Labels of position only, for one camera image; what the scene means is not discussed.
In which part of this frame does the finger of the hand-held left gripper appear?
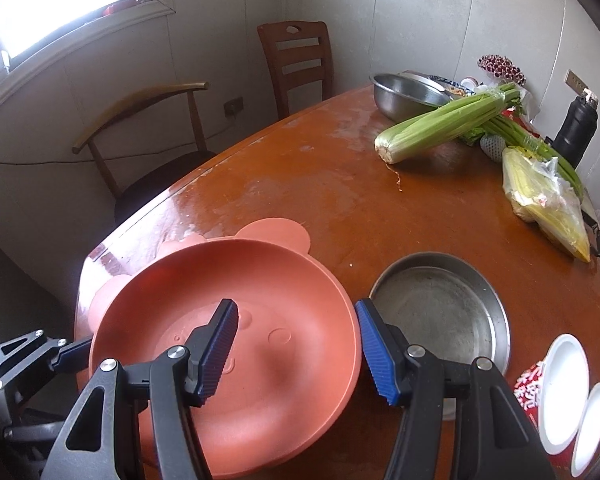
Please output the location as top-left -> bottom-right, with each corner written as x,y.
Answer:
0,330 -> 93,401
2,407 -> 68,443

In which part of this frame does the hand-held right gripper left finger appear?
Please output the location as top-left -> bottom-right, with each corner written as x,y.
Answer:
40,298 -> 239,480

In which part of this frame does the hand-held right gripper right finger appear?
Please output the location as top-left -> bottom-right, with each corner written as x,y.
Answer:
355,298 -> 556,480

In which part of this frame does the pink bear-shaped plate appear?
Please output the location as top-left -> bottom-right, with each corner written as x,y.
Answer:
86,217 -> 363,466

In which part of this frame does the large white paper bowl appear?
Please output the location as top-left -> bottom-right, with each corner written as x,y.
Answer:
512,333 -> 592,480

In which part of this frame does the round steel pan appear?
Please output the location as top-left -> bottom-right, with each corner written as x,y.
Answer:
369,252 -> 511,421

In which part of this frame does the bag of yellow noodles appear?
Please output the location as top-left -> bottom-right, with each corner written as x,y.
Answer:
501,146 -> 593,263

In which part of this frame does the small white paper bowl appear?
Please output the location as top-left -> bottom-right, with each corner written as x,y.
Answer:
571,382 -> 600,478

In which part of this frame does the thick celery bunch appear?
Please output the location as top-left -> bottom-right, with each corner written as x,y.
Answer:
374,82 -> 523,165

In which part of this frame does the white foam-netted fruit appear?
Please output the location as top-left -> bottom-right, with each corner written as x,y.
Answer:
480,134 -> 506,163

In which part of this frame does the steel mixing bowl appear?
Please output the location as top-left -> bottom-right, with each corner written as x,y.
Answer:
371,74 -> 451,122

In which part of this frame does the thin celery bunch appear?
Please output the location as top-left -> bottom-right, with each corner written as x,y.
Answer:
462,110 -> 586,196

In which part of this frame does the wooden armchair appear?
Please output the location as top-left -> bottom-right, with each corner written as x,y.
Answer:
71,81 -> 218,226

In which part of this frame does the patterned ceramic bowl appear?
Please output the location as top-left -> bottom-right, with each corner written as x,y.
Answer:
427,75 -> 473,98

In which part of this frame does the wooden ladder-back chair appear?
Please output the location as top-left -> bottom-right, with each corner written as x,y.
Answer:
257,21 -> 335,121

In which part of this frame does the black thermos flask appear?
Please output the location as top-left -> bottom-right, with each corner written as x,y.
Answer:
551,87 -> 600,171

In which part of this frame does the patterned tissue holder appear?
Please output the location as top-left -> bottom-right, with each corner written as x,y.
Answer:
477,54 -> 536,121

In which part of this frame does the window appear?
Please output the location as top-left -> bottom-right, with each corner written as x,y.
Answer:
0,0 -> 158,71

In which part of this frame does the black handled tool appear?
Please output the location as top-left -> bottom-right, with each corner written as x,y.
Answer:
580,200 -> 600,265

